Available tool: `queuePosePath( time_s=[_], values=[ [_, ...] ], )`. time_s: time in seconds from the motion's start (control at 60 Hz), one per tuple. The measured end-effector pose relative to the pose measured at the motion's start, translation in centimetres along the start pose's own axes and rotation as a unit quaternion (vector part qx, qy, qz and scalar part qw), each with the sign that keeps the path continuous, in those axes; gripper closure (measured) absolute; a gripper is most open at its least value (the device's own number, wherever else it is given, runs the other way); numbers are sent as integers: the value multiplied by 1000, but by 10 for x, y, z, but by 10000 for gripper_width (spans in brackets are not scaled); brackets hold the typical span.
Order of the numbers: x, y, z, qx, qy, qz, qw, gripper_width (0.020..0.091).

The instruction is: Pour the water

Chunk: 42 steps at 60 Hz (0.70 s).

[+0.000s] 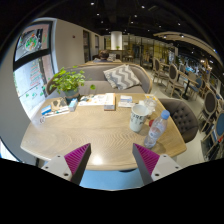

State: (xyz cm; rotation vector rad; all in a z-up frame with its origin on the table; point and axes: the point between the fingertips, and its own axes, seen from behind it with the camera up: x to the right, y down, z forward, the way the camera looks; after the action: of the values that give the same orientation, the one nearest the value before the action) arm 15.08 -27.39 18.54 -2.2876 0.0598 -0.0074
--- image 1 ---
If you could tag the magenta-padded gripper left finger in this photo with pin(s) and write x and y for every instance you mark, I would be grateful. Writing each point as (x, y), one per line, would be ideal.
(77, 159)

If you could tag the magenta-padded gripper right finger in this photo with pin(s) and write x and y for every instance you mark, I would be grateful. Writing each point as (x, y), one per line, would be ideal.
(146, 159)

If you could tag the clear blue-capped water bottle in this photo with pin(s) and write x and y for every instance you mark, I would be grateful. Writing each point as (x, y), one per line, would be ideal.
(156, 130)

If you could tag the flat round red coaster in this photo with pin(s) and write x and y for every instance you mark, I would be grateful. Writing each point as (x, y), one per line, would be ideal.
(150, 123)

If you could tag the white mug with dark lettering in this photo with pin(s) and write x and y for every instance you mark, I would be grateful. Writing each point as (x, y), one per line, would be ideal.
(137, 119)

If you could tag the white and teal tube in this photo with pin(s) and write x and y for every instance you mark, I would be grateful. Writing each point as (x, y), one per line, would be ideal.
(58, 112)

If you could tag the silver blister pack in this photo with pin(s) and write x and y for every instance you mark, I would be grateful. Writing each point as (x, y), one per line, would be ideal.
(42, 119)

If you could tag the dark grey tufted armchair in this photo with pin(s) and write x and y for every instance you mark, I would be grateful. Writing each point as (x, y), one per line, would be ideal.
(181, 118)

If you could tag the small light blue box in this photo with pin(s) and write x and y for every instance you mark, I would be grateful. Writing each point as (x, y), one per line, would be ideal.
(72, 105)

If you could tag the clear drinking glass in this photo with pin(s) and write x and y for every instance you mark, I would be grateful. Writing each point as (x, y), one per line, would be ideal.
(150, 105)

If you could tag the blue and white flat box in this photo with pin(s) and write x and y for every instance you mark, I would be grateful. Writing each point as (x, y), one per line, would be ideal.
(46, 110)

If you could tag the brown wooden card stand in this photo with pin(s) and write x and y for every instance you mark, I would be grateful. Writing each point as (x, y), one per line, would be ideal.
(59, 104)

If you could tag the white printed leaflet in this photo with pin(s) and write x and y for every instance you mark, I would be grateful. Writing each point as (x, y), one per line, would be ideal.
(93, 100)

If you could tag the yellow card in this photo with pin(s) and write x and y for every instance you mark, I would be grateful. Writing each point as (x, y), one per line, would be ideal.
(150, 97)

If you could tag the green potted plant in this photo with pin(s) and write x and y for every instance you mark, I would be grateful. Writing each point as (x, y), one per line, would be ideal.
(68, 81)

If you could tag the grey white chevron cushion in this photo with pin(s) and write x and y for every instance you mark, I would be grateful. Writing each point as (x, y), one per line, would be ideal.
(121, 77)

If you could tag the group of round-backed dining chairs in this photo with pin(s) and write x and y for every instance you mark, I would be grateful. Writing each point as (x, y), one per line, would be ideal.
(173, 76)

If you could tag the grey curved sofa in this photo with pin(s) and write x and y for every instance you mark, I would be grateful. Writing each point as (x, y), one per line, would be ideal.
(95, 73)

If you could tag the window with colourful decals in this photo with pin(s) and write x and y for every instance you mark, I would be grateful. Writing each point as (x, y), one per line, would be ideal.
(31, 73)

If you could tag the person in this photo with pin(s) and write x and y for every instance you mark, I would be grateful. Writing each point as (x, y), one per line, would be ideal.
(103, 56)

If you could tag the group of ceiling spot lights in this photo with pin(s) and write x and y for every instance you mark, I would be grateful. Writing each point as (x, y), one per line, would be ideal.
(140, 18)

